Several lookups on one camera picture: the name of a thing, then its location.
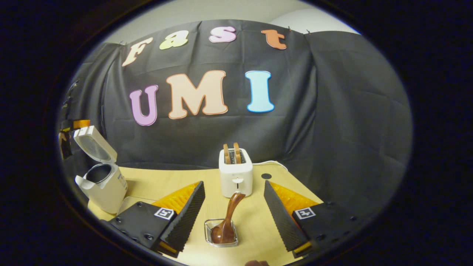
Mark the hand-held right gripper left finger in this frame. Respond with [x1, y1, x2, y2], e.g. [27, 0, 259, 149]
[107, 181, 206, 259]

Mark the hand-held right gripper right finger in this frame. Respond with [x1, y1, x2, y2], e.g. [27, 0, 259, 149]
[263, 180, 372, 259]

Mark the brown wooden spoon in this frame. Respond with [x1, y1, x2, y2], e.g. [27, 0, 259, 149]
[211, 192, 246, 244]

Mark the white rice cooker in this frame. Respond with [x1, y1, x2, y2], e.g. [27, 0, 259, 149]
[73, 126, 129, 214]

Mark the white toaster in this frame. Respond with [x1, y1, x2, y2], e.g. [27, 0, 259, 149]
[219, 148, 254, 198]

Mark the white toaster cable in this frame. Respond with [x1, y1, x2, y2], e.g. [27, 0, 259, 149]
[252, 160, 289, 171]

